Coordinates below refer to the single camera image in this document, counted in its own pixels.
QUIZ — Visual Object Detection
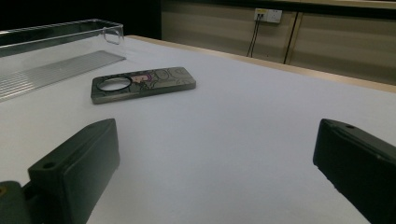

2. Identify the black curtain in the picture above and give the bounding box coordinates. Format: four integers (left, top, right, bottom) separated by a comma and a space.
0, 0, 163, 40

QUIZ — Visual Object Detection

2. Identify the white wall socket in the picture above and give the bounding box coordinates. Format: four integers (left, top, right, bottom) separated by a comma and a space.
253, 7, 283, 24

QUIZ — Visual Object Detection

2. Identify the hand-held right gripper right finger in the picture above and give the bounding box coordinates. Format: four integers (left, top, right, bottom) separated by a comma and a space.
312, 118, 396, 224

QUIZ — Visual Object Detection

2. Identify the white table mat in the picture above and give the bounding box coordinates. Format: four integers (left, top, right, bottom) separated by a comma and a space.
0, 35, 396, 224

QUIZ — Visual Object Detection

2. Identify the black power cable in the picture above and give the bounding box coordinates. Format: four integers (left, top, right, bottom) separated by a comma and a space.
249, 14, 263, 59
247, 14, 261, 58

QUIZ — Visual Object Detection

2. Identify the patterned grey phone case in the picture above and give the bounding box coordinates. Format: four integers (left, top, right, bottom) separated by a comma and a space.
90, 66, 197, 105

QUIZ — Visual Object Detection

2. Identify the clear plastic tray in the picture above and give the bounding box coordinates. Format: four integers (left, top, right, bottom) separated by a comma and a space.
0, 18, 127, 104

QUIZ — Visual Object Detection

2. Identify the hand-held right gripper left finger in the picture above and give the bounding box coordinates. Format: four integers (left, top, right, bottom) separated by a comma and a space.
27, 118, 121, 224

